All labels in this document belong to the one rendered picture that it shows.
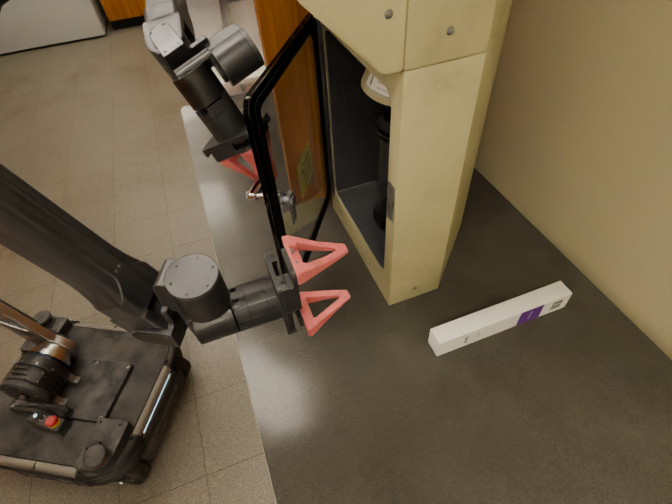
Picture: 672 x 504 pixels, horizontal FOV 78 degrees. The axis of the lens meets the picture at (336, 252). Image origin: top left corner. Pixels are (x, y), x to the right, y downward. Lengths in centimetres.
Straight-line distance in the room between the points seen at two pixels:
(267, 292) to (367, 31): 31
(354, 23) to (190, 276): 31
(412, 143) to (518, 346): 44
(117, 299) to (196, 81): 32
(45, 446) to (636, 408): 165
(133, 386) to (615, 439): 145
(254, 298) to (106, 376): 130
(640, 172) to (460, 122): 38
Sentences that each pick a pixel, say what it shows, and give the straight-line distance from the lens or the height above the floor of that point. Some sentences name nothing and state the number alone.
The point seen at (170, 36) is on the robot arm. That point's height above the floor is 141.
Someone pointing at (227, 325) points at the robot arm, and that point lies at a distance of 53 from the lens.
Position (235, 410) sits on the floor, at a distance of 182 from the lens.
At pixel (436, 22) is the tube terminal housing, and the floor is 146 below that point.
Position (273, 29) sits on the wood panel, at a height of 135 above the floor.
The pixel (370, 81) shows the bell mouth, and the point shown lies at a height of 134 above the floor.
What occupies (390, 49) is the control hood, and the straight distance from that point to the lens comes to 51.
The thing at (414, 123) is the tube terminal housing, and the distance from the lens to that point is 57.
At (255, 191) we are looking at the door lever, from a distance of 69.
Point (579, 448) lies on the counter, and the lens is 79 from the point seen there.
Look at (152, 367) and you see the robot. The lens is 174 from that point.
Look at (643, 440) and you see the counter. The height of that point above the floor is 94.
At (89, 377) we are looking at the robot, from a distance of 181.
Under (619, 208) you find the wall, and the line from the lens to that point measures 93.
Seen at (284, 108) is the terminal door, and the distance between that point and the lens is 66.
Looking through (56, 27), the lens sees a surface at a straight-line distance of 562.
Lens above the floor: 163
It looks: 48 degrees down
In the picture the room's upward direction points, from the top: 5 degrees counter-clockwise
